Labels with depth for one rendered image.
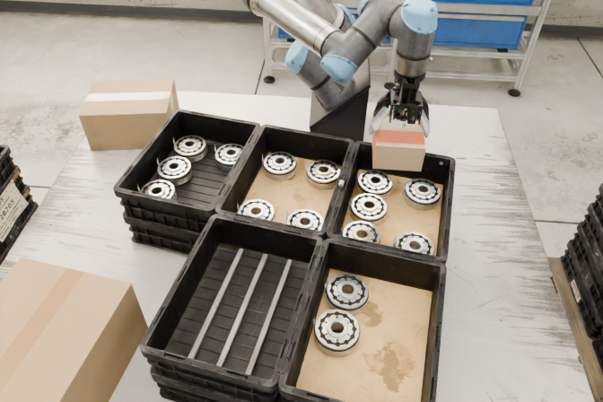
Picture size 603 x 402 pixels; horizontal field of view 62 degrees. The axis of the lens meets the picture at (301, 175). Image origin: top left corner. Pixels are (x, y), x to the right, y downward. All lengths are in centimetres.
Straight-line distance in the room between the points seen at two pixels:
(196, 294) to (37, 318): 35
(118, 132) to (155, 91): 20
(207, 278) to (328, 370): 38
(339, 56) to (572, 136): 250
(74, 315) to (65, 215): 58
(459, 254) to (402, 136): 48
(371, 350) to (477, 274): 48
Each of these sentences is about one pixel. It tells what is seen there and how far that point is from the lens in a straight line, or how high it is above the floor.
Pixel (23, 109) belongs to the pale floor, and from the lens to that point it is 371.
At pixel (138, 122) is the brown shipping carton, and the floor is 82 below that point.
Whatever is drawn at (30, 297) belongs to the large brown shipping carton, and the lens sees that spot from 134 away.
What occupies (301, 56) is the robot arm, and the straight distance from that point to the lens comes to 169.
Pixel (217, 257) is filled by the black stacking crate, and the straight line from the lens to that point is 137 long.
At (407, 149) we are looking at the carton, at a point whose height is 112.
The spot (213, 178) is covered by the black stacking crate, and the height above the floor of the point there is 83.
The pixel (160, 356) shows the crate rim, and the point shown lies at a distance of 112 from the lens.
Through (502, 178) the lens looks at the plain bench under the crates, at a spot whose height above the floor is 70.
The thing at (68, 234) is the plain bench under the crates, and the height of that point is 70.
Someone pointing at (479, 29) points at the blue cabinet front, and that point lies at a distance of 343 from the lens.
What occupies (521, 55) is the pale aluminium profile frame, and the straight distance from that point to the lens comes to 356.
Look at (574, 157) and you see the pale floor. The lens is 332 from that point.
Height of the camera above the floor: 189
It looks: 43 degrees down
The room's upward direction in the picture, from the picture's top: 1 degrees clockwise
